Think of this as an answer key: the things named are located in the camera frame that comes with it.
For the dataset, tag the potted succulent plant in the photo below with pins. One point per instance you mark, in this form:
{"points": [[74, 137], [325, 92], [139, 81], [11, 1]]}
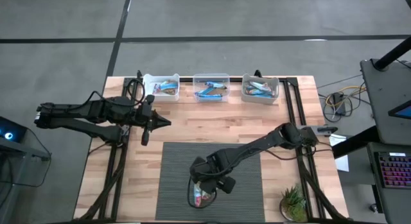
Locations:
{"points": [[293, 203]]}

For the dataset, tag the backlit computer keyboard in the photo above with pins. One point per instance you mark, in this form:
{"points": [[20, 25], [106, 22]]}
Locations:
{"points": [[396, 170]]}

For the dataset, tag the black aluminium frame rail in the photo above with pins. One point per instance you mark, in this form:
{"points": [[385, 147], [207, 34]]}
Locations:
{"points": [[186, 79]]}

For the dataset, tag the light blue orange-ended bar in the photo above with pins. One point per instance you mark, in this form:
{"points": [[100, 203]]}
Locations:
{"points": [[265, 96], [250, 87]]}

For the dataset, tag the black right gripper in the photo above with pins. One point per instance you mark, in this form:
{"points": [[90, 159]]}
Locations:
{"points": [[208, 172]]}

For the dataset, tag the dark grey keyboard desk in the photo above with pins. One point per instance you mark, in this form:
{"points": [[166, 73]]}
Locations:
{"points": [[393, 208]]}

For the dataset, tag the dark grey operator desk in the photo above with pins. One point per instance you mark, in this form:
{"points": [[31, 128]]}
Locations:
{"points": [[385, 102]]}

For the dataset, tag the white storage bin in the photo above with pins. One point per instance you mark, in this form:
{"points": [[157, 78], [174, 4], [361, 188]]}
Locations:
{"points": [[160, 98]]}

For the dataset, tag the clear plastic storage bin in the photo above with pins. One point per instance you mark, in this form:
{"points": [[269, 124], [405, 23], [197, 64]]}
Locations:
{"points": [[221, 100]]}

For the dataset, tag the black caster wheel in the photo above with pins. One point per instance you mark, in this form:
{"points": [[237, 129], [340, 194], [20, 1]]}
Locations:
{"points": [[374, 208]]}

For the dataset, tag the computer tower with blue light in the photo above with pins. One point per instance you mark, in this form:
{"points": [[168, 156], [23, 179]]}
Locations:
{"points": [[9, 131]]}

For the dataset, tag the tablet with blue screen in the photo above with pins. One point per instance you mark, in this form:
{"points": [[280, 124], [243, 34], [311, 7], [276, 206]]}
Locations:
{"points": [[403, 112]]}

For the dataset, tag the grey woven mat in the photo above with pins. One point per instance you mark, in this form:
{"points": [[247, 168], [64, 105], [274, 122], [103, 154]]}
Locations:
{"points": [[173, 172]]}

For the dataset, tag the black pole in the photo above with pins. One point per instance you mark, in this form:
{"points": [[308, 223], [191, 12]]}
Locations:
{"points": [[393, 53]]}

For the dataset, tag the black support bar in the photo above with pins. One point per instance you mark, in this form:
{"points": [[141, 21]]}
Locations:
{"points": [[353, 143]]}

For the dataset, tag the red green chocolate chip bar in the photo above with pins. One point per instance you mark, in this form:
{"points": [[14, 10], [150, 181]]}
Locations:
{"points": [[197, 195]]}

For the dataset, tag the dark grey equipment cart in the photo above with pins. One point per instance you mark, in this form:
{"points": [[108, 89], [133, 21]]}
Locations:
{"points": [[35, 155]]}

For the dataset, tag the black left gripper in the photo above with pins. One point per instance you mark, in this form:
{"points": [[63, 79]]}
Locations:
{"points": [[146, 119]]}

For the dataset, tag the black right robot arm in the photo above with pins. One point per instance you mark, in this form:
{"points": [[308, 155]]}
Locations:
{"points": [[257, 147]]}

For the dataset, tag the red and blue granola bar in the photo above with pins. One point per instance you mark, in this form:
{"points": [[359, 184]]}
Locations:
{"points": [[168, 85]]}

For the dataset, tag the white paper sheet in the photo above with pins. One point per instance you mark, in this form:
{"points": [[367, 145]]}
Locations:
{"points": [[343, 163]]}

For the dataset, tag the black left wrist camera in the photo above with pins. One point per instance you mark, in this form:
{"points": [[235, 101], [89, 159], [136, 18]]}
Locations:
{"points": [[149, 99]]}

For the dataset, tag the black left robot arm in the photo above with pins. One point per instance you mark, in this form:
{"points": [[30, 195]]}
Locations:
{"points": [[83, 116]]}

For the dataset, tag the black power adapter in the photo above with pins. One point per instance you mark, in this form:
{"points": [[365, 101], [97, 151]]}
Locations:
{"points": [[337, 103]]}

